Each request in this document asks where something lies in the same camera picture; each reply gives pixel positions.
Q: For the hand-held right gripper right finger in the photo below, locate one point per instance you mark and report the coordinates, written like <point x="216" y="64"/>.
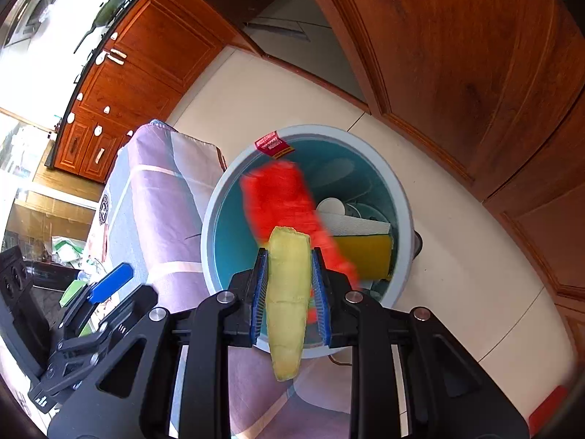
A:
<point x="321" y="302"/>

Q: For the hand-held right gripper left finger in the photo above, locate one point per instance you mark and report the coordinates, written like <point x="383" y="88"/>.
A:
<point x="259" y="292"/>

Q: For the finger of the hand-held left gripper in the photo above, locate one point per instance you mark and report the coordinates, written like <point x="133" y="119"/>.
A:
<point x="112" y="280"/>

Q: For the pale yellow fruit peel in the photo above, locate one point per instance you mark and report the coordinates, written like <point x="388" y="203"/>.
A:
<point x="288" y="306"/>

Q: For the green cardboard box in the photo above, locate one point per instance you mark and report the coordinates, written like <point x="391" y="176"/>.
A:
<point x="73" y="290"/>

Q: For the teal round trash bin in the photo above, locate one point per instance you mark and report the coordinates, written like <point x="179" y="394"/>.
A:
<point x="224" y="247"/>

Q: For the yellow green sponge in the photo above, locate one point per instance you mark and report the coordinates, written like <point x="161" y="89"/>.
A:
<point x="365" y="256"/>

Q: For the white embossed paper towel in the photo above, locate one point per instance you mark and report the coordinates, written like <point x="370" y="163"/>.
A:
<point x="361" y="226"/>

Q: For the red yellow snack bag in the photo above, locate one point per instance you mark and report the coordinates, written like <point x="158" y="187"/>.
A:
<point x="283" y="201"/>

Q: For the green white plastic bag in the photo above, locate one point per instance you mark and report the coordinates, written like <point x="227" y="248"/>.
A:
<point x="68" y="249"/>

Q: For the checked pastel tablecloth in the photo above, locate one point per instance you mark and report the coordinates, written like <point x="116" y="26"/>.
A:
<point x="160" y="215"/>

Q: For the red plastic object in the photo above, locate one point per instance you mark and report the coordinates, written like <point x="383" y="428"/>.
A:
<point x="548" y="407"/>

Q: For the wooden kitchen cabinets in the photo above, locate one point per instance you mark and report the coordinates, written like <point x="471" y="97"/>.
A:
<point x="457" y="77"/>

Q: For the green frying pan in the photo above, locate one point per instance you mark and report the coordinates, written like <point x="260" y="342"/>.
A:
<point x="107" y="11"/>

